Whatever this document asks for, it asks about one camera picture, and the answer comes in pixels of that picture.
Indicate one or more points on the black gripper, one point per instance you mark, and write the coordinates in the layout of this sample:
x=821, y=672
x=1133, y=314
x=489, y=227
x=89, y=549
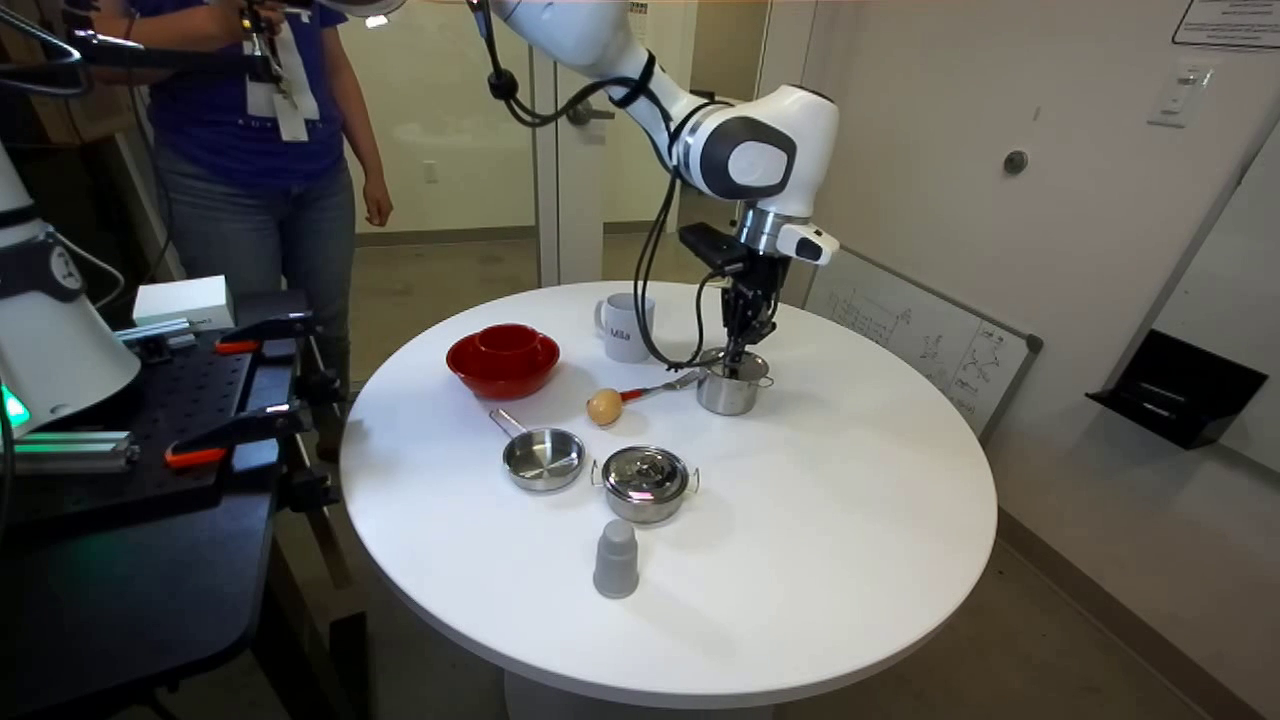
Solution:
x=753, y=294

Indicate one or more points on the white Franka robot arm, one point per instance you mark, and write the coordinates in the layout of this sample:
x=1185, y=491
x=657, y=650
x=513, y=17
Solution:
x=746, y=153

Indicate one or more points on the person right forearm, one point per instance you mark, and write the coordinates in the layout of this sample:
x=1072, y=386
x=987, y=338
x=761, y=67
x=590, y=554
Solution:
x=187, y=25

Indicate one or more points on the person left forearm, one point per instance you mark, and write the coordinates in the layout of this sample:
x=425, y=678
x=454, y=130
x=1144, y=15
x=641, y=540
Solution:
x=351, y=112

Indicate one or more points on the open silver pot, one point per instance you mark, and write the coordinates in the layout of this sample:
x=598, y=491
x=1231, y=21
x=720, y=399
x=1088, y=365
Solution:
x=731, y=399

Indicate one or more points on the white mug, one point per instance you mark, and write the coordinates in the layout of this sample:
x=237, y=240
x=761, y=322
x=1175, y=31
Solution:
x=616, y=330

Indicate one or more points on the person left hand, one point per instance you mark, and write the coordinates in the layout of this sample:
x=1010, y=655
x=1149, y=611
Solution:
x=377, y=203

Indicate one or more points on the white door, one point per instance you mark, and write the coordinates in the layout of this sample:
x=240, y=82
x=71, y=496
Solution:
x=565, y=186

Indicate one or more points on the small silver frying pan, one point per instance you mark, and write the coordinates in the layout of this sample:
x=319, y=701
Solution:
x=547, y=460

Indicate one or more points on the red bowl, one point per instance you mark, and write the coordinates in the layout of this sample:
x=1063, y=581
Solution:
x=503, y=363

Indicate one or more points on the grey salt shaker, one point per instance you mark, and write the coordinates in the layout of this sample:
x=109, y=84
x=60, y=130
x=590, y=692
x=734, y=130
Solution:
x=614, y=562

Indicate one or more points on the person in blue shirt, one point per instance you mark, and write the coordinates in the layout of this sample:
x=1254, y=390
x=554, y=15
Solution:
x=240, y=174

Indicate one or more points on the white box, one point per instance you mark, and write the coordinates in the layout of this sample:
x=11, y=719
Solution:
x=182, y=302

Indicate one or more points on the black robot cart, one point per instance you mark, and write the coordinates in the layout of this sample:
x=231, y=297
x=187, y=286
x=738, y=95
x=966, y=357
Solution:
x=121, y=574

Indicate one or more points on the black handheld controller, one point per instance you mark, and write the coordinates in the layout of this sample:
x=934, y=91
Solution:
x=83, y=49

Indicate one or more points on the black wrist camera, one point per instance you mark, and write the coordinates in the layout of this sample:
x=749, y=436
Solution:
x=709, y=248

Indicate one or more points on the whiteboard leaning on wall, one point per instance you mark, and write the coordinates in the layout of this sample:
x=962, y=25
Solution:
x=934, y=343

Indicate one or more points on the round black wall knob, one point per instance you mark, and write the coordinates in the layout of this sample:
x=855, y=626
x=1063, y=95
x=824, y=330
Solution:
x=1015, y=161

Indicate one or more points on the black wall tray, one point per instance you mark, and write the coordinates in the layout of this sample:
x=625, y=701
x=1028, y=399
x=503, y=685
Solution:
x=1180, y=390

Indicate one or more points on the white wall switch plate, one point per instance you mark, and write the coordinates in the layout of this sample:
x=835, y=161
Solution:
x=1180, y=101

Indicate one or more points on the framed wall sign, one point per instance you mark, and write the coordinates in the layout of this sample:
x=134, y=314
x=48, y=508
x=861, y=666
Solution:
x=1231, y=21

